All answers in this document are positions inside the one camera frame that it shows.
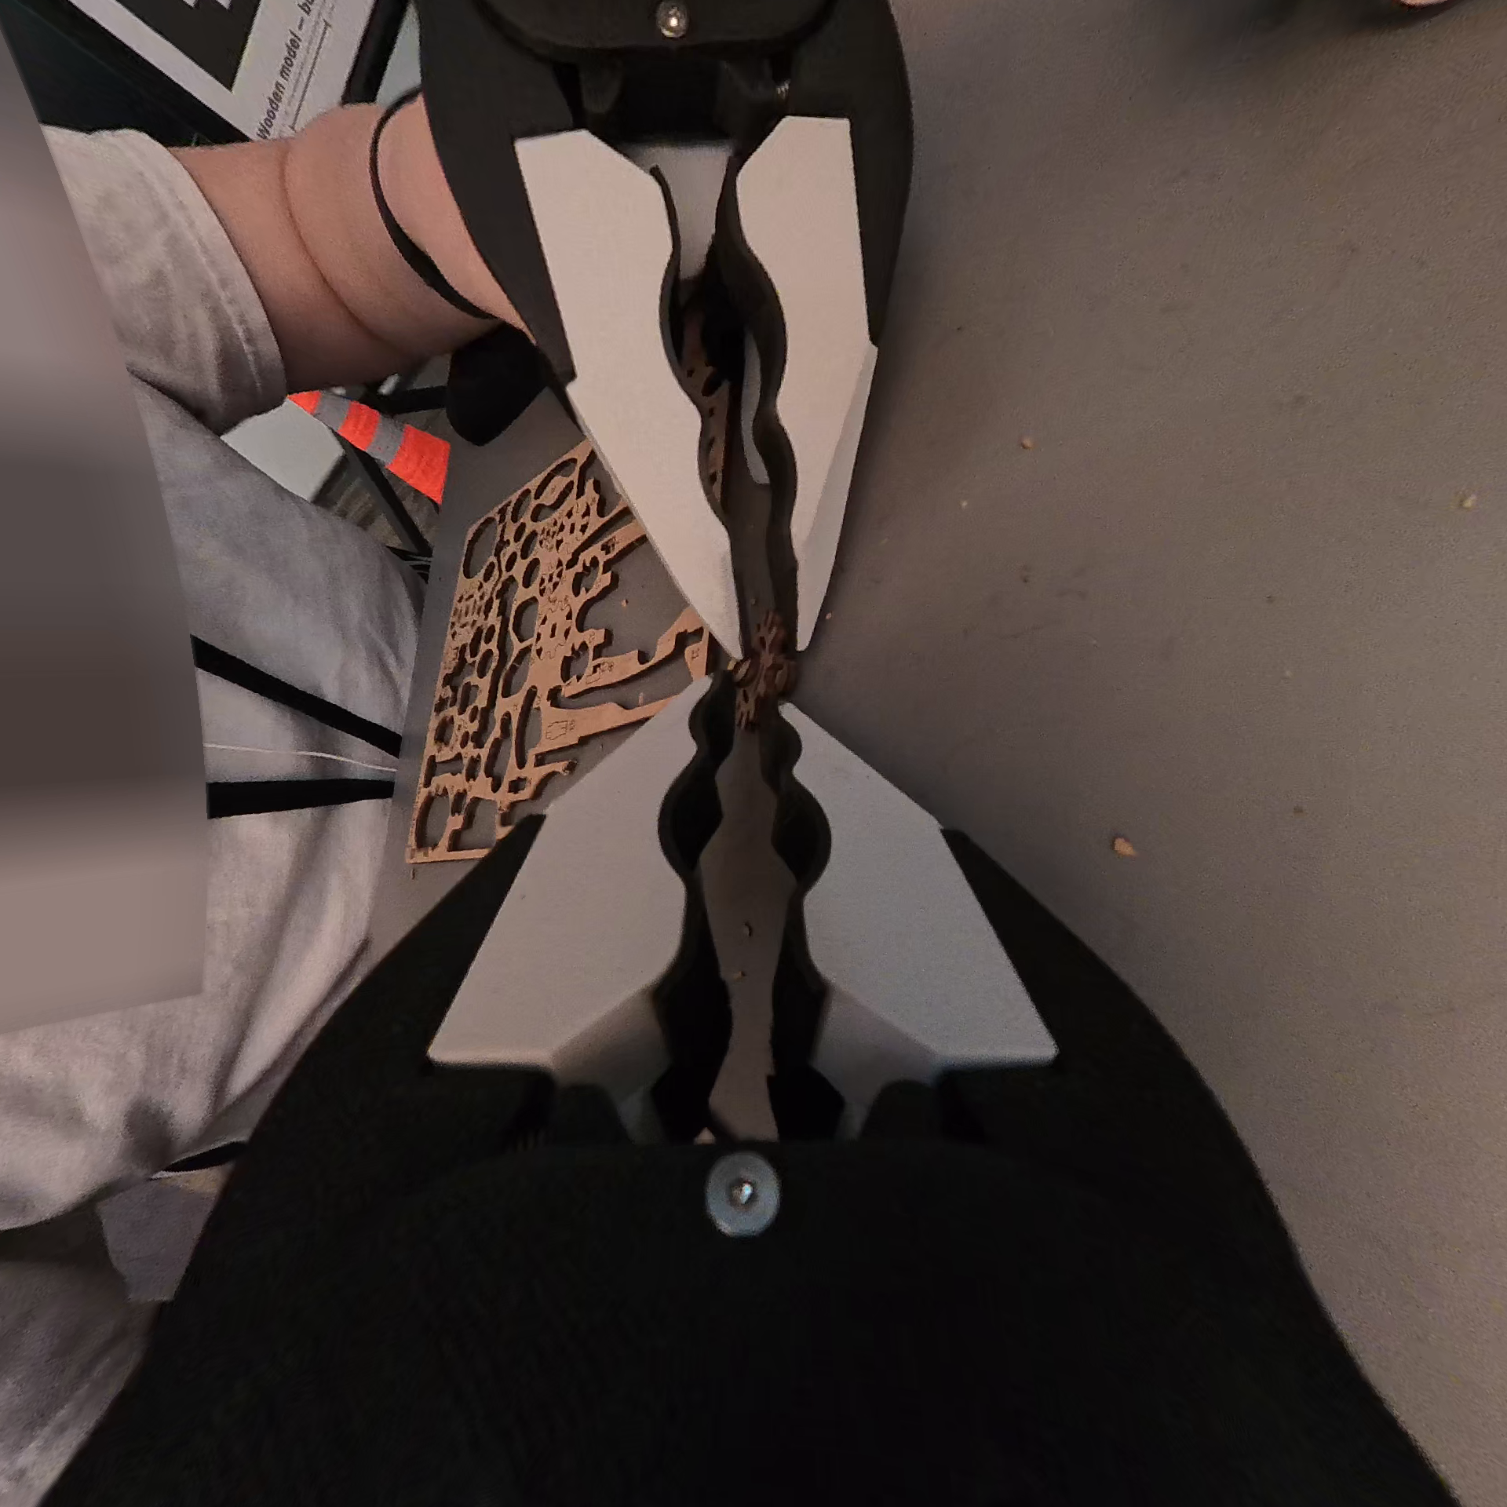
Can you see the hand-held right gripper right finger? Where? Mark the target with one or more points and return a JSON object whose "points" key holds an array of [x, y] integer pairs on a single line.
{"points": [[919, 942]]}

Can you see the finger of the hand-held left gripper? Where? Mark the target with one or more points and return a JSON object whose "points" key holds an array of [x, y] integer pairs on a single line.
{"points": [[824, 294], [613, 330]]}

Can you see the small wooden gear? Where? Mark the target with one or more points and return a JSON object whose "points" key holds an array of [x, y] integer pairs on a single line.
{"points": [[760, 676]]}

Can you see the laser-cut wooden parts sheet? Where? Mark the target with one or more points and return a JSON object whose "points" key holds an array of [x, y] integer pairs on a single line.
{"points": [[613, 707]]}

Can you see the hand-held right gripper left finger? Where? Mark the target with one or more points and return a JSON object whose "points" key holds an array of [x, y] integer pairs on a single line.
{"points": [[566, 942]]}

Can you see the person's left forearm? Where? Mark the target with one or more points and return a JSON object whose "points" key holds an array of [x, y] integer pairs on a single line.
{"points": [[331, 222]]}

